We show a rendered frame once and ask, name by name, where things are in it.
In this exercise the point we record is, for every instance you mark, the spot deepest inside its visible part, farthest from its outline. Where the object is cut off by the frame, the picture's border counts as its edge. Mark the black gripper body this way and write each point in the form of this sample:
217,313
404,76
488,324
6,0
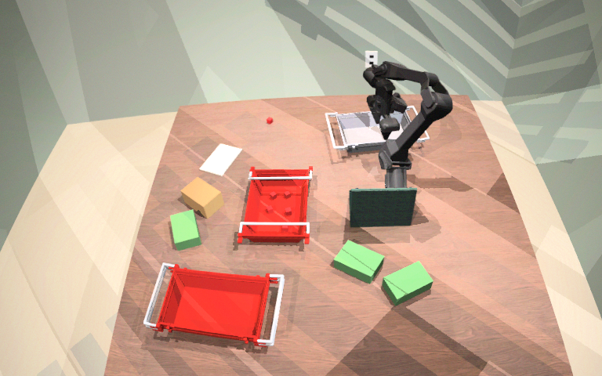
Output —
382,107

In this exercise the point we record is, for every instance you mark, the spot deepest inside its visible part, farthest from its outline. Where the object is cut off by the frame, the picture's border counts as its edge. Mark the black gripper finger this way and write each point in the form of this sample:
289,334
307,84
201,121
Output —
374,114
386,135

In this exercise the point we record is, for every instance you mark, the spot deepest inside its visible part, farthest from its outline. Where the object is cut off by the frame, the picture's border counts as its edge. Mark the white flat rectangular sheet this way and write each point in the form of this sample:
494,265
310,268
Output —
220,160

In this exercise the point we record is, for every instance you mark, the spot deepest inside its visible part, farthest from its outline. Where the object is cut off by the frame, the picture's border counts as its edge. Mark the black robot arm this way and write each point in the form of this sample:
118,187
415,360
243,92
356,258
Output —
434,106

